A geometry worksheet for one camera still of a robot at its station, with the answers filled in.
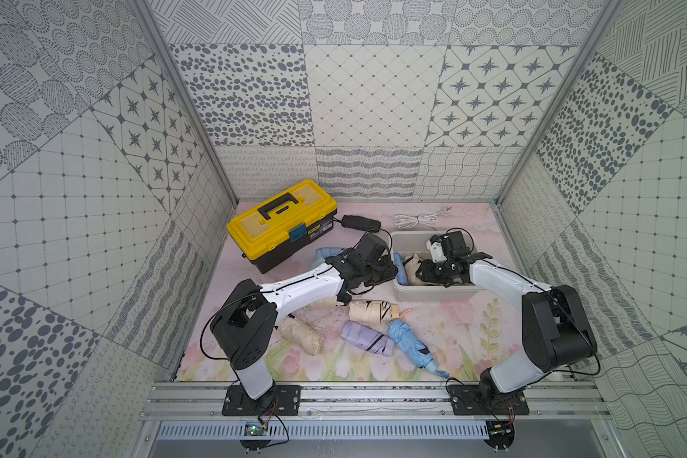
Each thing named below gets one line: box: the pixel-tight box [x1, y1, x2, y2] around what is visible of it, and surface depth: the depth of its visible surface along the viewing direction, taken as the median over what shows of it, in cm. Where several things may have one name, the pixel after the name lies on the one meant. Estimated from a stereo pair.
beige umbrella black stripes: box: [348, 299, 400, 330], surface depth 88 cm
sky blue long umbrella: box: [388, 318, 451, 379], surface depth 80 cm
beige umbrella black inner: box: [305, 294, 345, 310], surface depth 90 cm
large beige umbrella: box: [402, 252, 431, 287], surface depth 97 cm
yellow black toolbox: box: [227, 179, 338, 274], surface depth 95 cm
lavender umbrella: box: [340, 320, 396, 357], surface depth 83 cm
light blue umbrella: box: [393, 251, 409, 286], surface depth 98 cm
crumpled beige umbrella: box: [278, 316, 325, 356], surface depth 83 cm
